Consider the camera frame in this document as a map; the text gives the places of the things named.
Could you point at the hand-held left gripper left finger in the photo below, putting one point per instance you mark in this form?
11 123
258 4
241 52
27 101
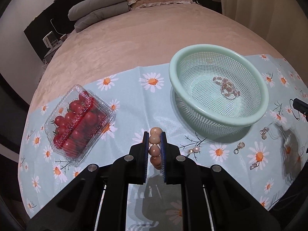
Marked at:
145 160

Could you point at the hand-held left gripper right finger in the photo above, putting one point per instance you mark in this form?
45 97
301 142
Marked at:
163 160

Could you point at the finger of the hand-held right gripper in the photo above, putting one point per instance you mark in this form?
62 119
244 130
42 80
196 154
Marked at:
299 104

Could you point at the mint green plastic basket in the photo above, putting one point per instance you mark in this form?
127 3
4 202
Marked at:
192 65

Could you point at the pearl earring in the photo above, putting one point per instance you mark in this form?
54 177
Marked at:
195 150

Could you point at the silver dangling earrings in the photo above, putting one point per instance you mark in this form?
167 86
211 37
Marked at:
263 132

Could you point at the daisy print blue cloth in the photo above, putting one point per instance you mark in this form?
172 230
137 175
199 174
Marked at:
125 96

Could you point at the silver crystal earring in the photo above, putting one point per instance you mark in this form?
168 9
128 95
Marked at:
255 165

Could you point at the silver clasp charm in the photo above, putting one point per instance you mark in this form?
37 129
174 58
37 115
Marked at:
238 148

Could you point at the clear box of cherry tomatoes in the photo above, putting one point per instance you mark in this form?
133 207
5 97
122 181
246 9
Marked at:
77 122

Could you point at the cream curtain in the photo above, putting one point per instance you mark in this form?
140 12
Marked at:
243 0

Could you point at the pink plush bedspread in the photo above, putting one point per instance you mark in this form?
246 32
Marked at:
134 41

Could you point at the grey pillow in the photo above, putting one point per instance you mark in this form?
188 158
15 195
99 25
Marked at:
96 7
101 16

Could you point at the white bedside appliance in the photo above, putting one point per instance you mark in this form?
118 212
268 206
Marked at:
50 39

